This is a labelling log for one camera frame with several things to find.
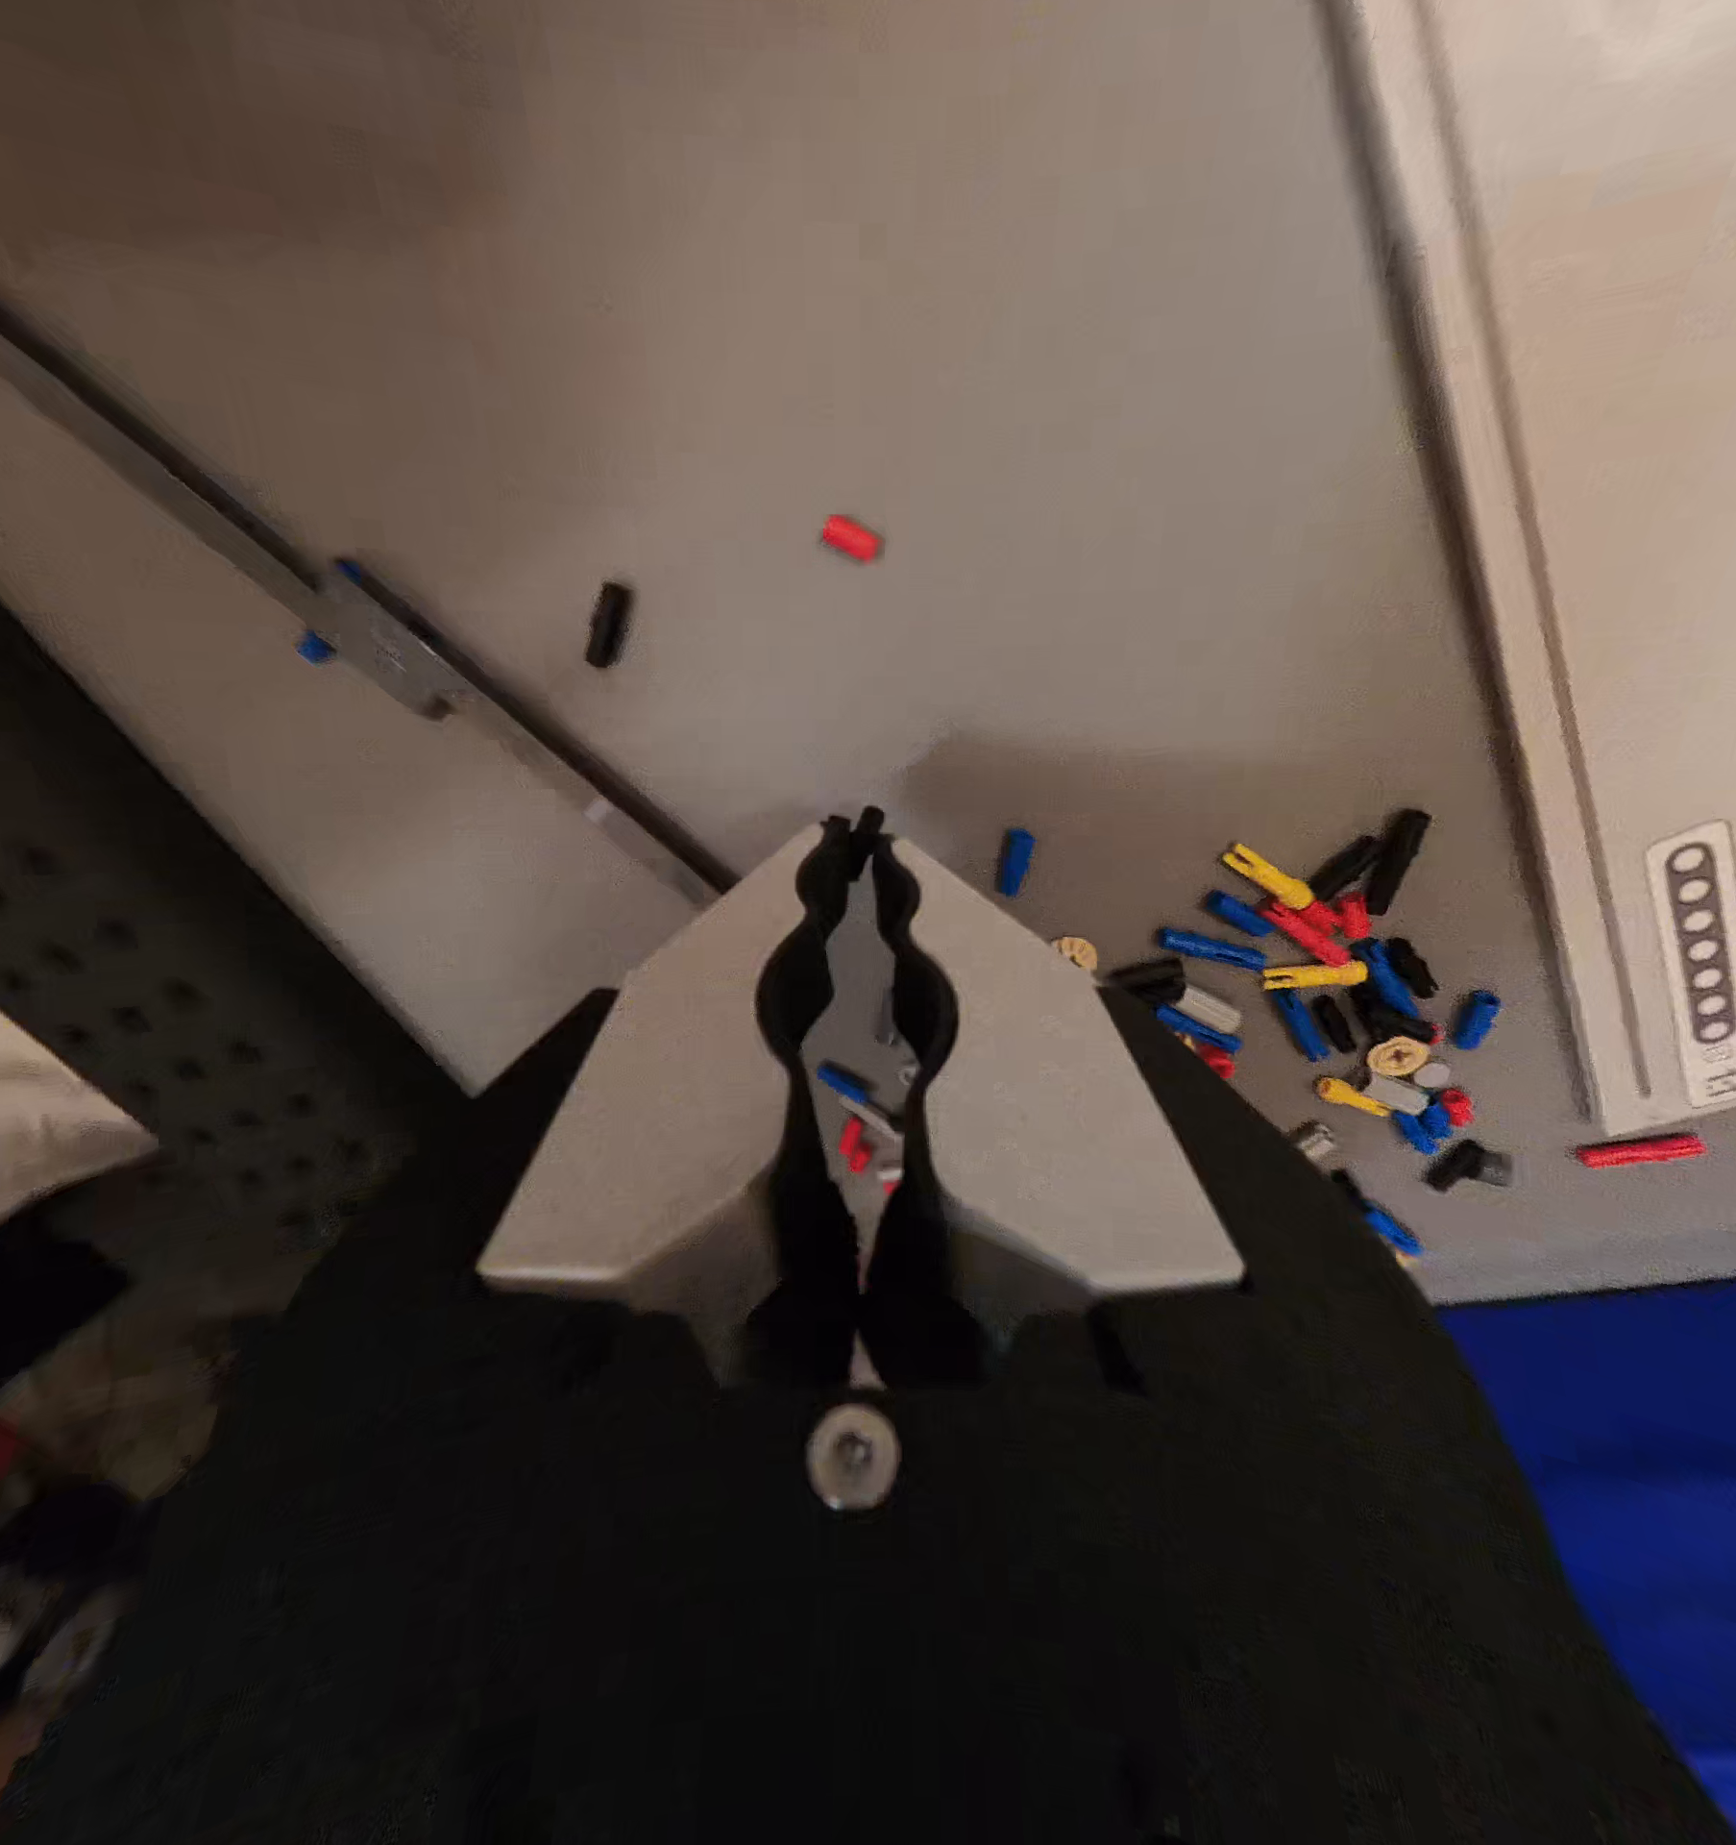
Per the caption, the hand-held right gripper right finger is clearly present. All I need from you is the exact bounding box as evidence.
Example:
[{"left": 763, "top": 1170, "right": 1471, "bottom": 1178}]
[{"left": 861, "top": 836, "right": 1248, "bottom": 1390}]

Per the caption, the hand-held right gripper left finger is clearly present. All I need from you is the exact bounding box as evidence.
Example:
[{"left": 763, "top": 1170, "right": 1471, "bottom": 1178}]
[{"left": 475, "top": 820, "right": 864, "bottom": 1390}]

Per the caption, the pile of colourful lego pins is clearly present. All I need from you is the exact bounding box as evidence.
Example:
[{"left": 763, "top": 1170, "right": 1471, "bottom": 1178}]
[{"left": 813, "top": 808, "right": 1706, "bottom": 1272}]

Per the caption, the long dark grey lego beam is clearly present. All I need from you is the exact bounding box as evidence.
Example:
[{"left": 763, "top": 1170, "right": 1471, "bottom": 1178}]
[{"left": 0, "top": 261, "right": 741, "bottom": 911}]

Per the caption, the black perforated panel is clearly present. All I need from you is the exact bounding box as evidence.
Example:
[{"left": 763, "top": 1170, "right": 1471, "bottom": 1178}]
[{"left": 0, "top": 554, "right": 478, "bottom": 1300}]

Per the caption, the blue plastic bin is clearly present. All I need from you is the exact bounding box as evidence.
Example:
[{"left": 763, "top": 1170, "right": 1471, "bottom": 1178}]
[{"left": 1434, "top": 1276, "right": 1736, "bottom": 1845}]

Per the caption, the open instruction booklet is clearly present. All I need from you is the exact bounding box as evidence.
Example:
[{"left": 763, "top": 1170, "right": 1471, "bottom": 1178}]
[{"left": 1329, "top": 0, "right": 1736, "bottom": 1140}]

